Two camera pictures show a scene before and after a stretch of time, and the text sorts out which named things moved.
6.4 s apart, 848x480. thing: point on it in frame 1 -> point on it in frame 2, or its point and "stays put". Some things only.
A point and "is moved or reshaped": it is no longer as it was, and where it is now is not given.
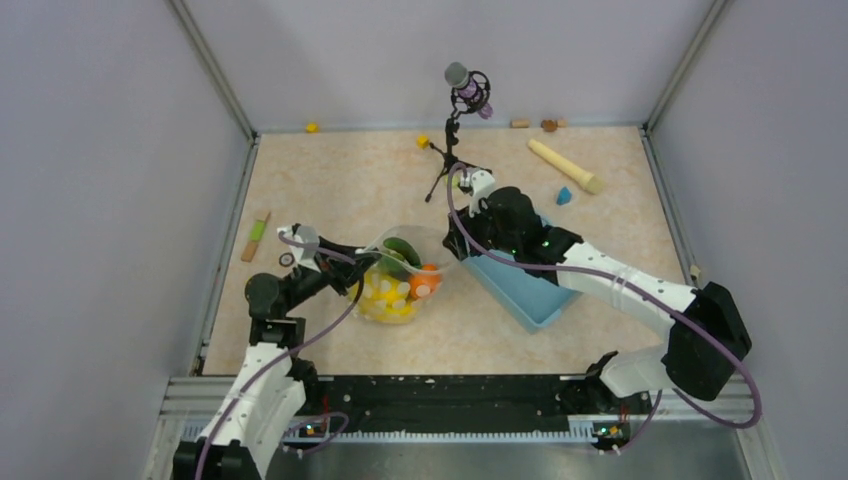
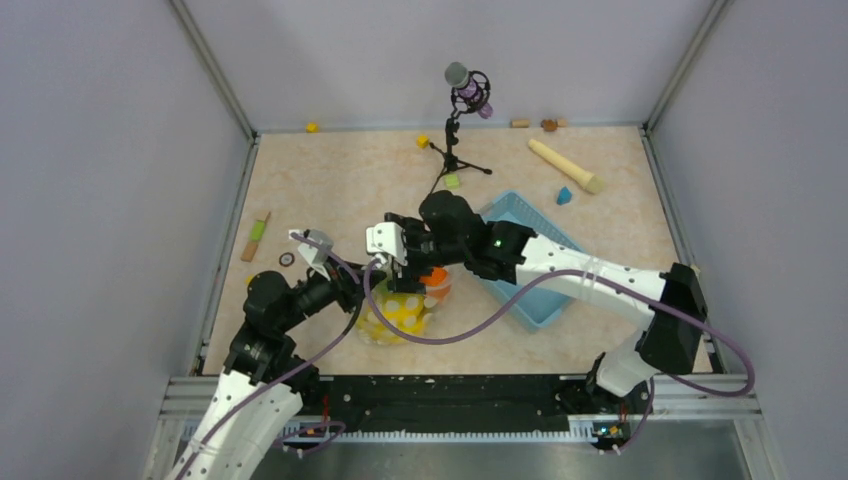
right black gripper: (469, 222) -> (403, 278)
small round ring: (286, 259) stays put
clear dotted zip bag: (404, 281) is moved or reshaped
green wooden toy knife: (256, 234) stays put
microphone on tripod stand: (469, 92) stays put
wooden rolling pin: (591, 182) stays put
